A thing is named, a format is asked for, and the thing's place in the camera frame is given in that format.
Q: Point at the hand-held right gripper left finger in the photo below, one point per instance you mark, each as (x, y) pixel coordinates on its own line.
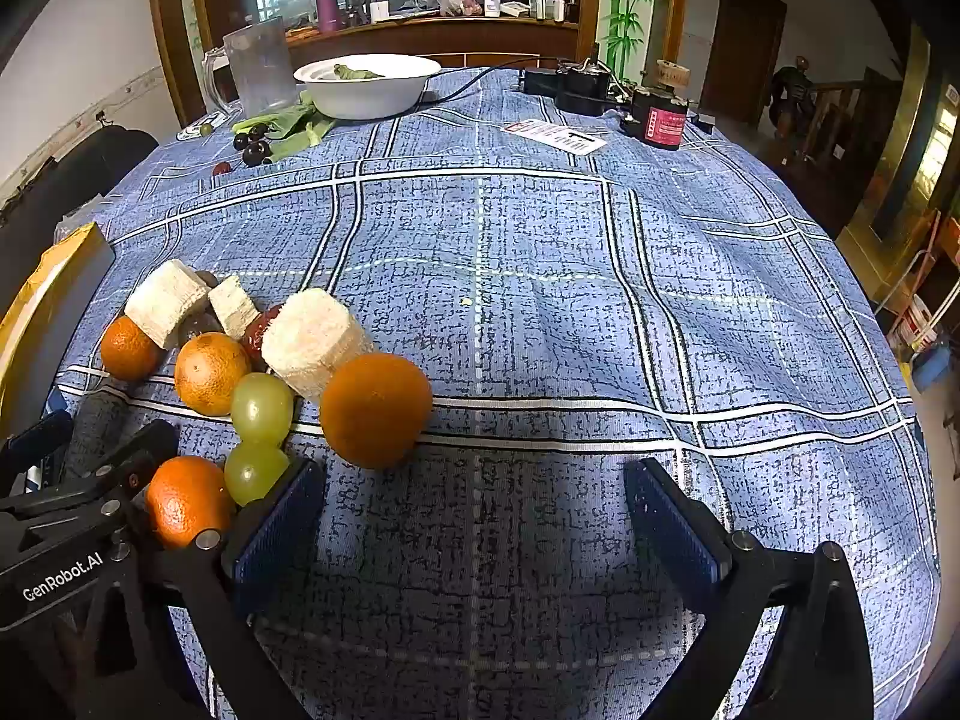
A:
(274, 532)

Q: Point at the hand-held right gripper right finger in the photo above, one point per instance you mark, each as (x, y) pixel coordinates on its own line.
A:
(675, 532)

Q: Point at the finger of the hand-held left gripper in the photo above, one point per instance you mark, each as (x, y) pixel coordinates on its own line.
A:
(127, 457)
(37, 436)

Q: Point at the small orange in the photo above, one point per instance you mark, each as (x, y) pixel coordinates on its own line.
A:
(211, 373)
(129, 347)
(187, 499)

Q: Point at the yellow cardboard box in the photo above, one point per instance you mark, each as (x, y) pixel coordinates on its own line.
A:
(45, 307)

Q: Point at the large orange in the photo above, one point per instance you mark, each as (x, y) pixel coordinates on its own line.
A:
(375, 409)

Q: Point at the red date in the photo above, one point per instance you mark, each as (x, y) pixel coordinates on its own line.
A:
(256, 331)

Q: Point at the small white fibrous chunk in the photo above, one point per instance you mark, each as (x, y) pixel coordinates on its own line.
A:
(234, 305)

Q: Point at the black sofa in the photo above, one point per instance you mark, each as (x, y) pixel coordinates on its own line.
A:
(67, 180)

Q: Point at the blue plaid tablecloth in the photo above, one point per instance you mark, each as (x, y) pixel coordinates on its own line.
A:
(540, 277)

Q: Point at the green leafy vegetable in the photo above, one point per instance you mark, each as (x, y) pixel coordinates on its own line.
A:
(296, 127)

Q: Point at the clear plastic pitcher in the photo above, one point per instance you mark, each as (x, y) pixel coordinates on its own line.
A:
(259, 67)

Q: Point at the white paper card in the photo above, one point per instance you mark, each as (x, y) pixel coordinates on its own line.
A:
(559, 136)

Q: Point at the red and black device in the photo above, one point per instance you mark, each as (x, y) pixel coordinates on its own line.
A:
(658, 120)

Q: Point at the white bowl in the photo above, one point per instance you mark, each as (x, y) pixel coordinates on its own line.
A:
(375, 94)

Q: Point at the green vegetable leaf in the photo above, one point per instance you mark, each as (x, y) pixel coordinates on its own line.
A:
(352, 73)

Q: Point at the dark figurine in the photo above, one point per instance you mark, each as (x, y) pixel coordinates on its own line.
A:
(795, 97)

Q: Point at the black power adapter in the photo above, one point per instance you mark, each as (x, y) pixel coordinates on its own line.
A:
(540, 81)

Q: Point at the brown wooden door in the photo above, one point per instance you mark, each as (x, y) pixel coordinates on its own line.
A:
(746, 56)

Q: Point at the purple bottle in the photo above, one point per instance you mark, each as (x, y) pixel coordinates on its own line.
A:
(326, 0)

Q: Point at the white cup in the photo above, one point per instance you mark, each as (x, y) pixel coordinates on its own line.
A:
(379, 10)

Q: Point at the wooden cabinet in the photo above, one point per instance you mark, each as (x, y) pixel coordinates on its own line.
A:
(450, 37)

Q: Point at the bamboo painted panel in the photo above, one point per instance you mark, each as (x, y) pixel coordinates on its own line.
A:
(626, 0)

